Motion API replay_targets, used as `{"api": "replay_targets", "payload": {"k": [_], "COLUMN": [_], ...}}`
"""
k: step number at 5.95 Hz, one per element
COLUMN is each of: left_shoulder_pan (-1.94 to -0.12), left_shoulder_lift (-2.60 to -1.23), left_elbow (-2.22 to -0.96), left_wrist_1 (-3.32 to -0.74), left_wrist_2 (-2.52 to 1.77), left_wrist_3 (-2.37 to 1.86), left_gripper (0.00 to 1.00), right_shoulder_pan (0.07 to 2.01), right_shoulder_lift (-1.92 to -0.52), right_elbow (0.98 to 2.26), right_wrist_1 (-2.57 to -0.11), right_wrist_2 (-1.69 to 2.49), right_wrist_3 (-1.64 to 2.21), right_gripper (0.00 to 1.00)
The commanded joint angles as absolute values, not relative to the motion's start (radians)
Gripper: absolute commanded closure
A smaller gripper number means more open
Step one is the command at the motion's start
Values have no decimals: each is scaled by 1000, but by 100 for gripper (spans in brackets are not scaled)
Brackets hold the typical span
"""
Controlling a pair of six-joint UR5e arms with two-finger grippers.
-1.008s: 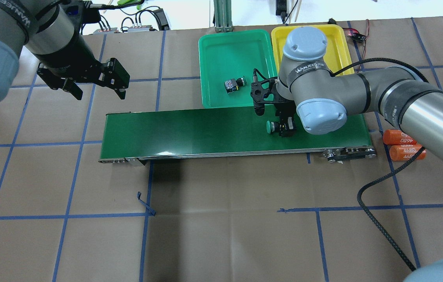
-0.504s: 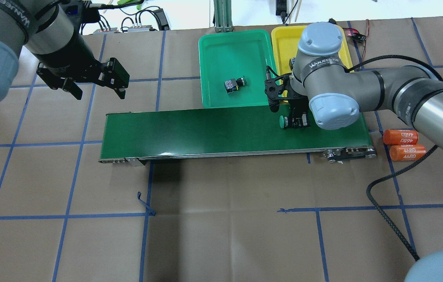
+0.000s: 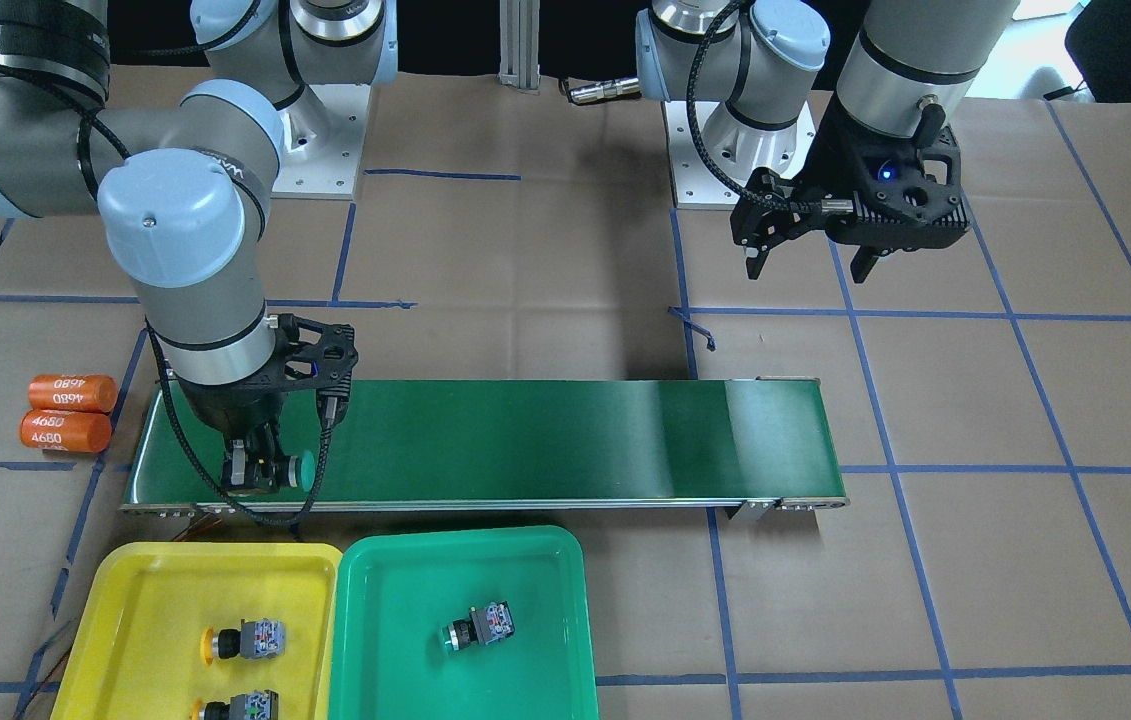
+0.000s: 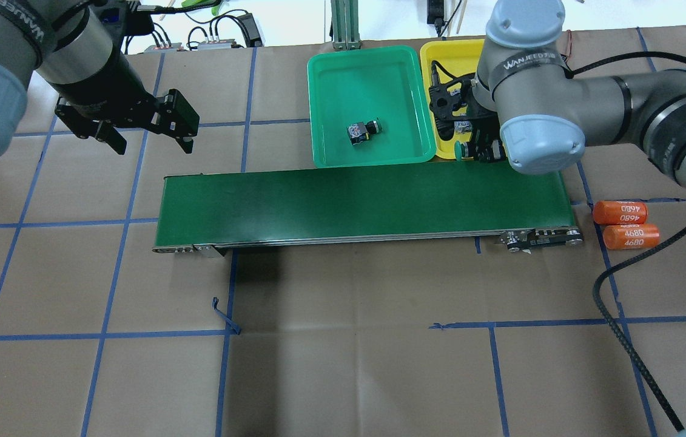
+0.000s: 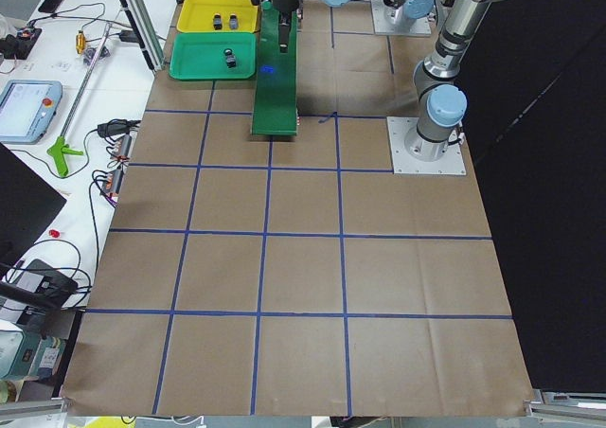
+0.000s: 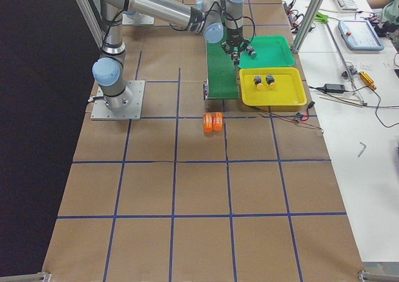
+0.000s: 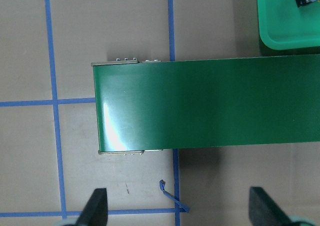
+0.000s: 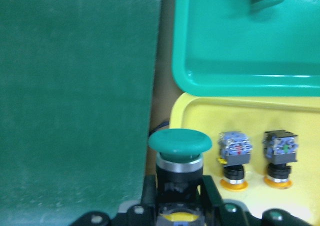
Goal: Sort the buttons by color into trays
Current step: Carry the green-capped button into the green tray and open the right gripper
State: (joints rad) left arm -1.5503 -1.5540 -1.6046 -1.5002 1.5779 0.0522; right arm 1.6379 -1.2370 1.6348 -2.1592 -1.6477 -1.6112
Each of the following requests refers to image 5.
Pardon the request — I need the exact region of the green conveyor belt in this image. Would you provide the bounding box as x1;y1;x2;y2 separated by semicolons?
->
251;7;298;136

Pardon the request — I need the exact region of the green push button switch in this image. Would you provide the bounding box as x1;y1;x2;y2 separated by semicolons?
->
223;48;237;68

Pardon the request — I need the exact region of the black power adapter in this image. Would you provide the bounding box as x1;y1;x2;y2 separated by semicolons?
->
97;118;141;138

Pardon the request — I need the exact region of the yellow plastic tray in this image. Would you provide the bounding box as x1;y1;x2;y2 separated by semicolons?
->
176;0;259;33

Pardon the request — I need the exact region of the blue teach pendant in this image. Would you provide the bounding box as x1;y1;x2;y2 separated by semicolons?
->
1;80;62;145

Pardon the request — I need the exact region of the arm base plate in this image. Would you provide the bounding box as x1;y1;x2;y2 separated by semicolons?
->
386;116;467;176
370;0;435;38

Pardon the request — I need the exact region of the green handled reacher tool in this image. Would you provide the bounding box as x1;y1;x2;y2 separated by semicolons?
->
46;23;112;178

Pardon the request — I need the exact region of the black smartphone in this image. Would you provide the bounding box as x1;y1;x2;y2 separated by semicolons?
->
38;0;64;14

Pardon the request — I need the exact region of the green plastic tray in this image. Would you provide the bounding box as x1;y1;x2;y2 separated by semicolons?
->
169;32;257;80

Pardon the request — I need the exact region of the aluminium frame post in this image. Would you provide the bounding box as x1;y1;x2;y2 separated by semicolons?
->
119;0;165;72

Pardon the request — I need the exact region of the yellow push button switch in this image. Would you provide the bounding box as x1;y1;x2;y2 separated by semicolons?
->
213;14;223;30

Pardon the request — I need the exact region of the brown paper table cover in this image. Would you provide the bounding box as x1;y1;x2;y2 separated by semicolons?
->
62;0;532;417

